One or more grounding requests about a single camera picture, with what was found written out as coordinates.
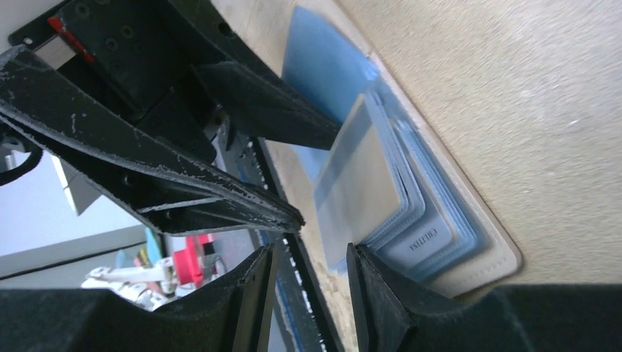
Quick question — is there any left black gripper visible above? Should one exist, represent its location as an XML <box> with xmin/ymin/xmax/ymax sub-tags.
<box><xmin>1</xmin><ymin>1</ymin><xmax>304</xmax><ymax>236</ymax></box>

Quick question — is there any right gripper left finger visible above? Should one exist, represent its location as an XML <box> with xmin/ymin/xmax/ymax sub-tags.
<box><xmin>155</xmin><ymin>244</ymin><xmax>277</xmax><ymax>351</ymax></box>

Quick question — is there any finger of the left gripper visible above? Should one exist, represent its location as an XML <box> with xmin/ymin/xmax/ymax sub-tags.
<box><xmin>196</xmin><ymin>61</ymin><xmax>340</xmax><ymax>150</ymax></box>

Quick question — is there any silver grey credit card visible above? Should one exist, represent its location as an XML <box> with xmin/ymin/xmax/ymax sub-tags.
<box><xmin>313</xmin><ymin>92</ymin><xmax>407</xmax><ymax>271</ymax></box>

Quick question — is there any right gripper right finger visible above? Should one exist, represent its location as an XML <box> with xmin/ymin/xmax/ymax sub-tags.
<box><xmin>346</xmin><ymin>243</ymin><xmax>462</xmax><ymax>351</ymax></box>

